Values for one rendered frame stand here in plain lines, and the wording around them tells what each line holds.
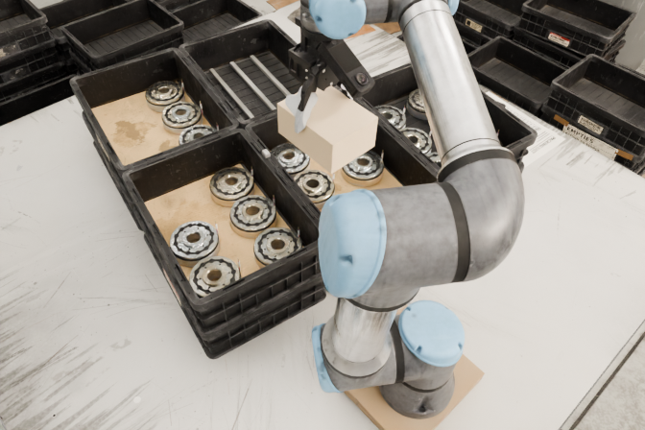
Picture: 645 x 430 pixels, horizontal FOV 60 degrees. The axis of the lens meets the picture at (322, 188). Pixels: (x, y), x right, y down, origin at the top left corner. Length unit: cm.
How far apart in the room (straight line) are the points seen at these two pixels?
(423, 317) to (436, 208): 43
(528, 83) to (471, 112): 190
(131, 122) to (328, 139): 70
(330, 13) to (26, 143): 120
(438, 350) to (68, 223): 98
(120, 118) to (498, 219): 118
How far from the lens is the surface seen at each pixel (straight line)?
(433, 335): 99
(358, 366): 93
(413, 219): 59
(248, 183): 131
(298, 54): 103
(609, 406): 218
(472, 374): 123
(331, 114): 108
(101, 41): 260
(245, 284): 105
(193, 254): 119
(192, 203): 133
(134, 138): 152
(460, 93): 73
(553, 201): 163
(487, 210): 62
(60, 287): 143
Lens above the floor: 181
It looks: 47 degrees down
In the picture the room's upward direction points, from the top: 2 degrees clockwise
